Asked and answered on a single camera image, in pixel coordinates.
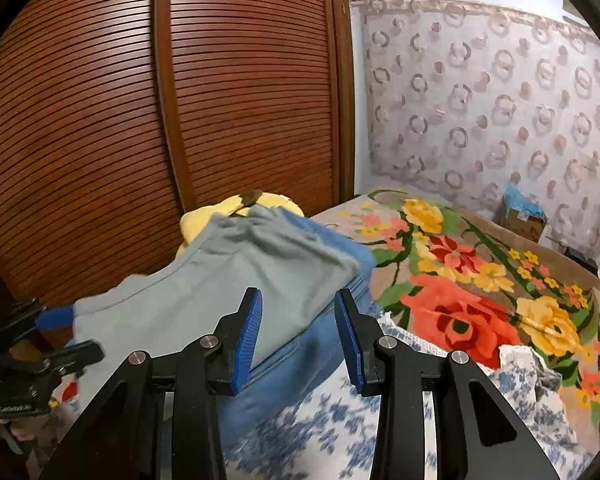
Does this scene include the grey-green cotton pants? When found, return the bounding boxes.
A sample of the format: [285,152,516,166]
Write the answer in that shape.
[73,206,361,406]

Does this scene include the colourful floral blanket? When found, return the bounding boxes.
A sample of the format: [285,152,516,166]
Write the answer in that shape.
[314,188,600,453]

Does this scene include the blue floral white bedsheet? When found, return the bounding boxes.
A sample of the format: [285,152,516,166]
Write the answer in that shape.
[159,316,596,480]

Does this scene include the yellow garment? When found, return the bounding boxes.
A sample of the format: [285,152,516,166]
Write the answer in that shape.
[175,190,304,257]

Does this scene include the folded blue denim jeans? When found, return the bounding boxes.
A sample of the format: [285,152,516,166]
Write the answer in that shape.
[219,219,375,446]

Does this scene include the brown louvered wardrobe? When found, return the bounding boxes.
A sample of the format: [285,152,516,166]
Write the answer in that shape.
[0,0,354,314]

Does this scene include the cardboard box with blue bag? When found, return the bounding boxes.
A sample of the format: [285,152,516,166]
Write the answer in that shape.
[496,183,547,243]

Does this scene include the patterned lace curtain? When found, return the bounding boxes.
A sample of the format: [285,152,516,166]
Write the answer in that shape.
[352,0,600,260]

